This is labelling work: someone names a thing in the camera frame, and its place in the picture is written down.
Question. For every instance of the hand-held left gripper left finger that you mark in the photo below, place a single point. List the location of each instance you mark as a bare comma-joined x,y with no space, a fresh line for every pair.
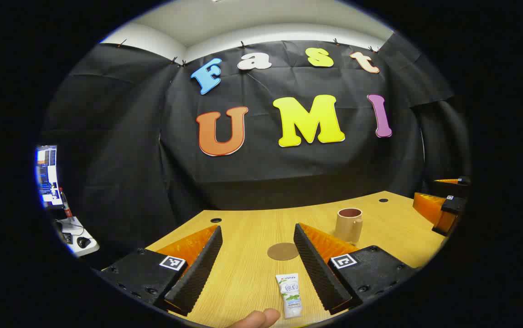
197,273

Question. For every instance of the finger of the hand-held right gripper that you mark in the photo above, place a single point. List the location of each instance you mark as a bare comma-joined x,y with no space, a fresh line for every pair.
453,189
450,205

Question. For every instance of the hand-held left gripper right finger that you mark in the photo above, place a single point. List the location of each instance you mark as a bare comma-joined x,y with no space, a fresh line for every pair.
318,273

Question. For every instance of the white toothpaste tube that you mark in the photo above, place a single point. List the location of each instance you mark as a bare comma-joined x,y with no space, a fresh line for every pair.
290,296

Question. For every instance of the round brown coaster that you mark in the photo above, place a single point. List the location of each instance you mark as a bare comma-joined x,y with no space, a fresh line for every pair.
283,251

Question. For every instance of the beige cup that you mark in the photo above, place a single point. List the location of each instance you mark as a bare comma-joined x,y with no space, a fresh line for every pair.
348,228

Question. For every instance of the wooden desktop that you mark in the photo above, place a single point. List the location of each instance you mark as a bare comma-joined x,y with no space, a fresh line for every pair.
252,273

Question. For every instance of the black computer mouse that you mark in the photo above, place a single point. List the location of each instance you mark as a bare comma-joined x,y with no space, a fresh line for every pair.
83,242

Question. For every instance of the white side desk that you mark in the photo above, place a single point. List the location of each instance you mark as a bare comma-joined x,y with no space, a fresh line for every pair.
83,230

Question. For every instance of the red bottle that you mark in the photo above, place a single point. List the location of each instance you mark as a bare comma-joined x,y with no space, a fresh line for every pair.
66,202

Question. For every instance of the black backdrop cloth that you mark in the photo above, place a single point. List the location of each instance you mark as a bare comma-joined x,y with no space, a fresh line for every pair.
129,136

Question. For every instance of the computer monitor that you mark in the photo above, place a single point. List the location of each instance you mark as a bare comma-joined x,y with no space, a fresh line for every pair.
47,175

